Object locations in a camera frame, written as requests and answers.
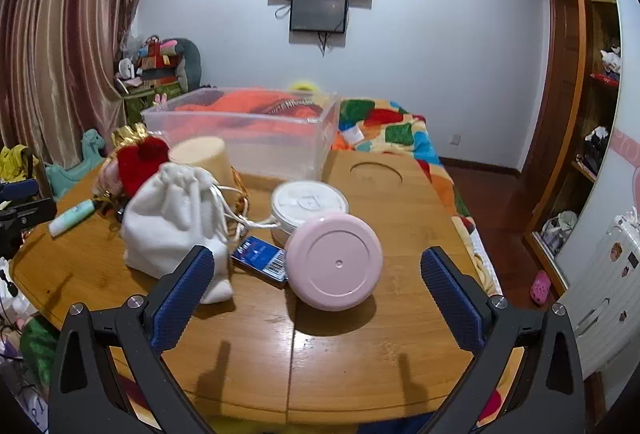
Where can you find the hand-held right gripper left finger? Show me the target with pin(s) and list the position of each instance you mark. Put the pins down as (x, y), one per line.
(185, 299)

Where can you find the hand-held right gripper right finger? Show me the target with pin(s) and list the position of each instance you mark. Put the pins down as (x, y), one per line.
(450, 294)

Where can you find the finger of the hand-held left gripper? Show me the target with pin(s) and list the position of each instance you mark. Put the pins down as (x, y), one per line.
(17, 190)

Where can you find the pink round container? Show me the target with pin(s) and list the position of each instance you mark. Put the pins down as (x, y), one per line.
(335, 264)

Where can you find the cream cylindrical disc case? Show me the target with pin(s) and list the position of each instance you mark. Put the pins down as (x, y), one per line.
(200, 154)

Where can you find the clear plastic storage bin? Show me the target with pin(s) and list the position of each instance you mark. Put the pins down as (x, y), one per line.
(280, 154)

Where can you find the wooden desktop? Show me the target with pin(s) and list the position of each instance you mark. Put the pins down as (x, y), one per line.
(325, 364)

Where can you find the yellow cloth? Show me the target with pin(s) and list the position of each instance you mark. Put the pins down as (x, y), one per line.
(12, 162)

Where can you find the pale green cream tube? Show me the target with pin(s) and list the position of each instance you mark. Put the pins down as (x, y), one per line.
(70, 217)

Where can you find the teal plush horse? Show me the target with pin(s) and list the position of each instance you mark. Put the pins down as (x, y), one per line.
(75, 172)

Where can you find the small blue box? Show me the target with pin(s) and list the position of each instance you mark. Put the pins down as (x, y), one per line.
(255, 256)

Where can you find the pink clog shoe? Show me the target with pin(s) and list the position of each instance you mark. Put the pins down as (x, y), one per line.
(540, 286)

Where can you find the red plush doll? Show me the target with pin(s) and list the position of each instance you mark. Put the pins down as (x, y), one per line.
(140, 164)

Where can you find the striped pink curtain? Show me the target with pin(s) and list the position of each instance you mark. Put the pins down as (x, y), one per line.
(60, 39)

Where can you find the white suitcase with stickers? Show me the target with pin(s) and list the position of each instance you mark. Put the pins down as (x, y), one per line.
(607, 294)

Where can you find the colourful patchwork blanket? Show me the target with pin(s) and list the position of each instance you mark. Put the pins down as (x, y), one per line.
(395, 129)

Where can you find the red patchwork plush toy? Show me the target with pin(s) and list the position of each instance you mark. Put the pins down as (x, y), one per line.
(152, 52)

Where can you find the orange jacket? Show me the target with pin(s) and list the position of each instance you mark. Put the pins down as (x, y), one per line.
(235, 102)

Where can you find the grey plush pillow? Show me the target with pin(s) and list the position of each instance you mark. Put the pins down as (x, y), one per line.
(190, 59)

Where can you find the wooden wardrobe shelving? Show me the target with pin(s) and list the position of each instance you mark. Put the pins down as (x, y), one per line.
(565, 64)

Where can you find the white wall socket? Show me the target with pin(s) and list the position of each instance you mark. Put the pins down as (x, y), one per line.
(454, 140)

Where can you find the small black wall monitor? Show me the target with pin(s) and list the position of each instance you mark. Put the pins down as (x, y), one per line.
(318, 13)

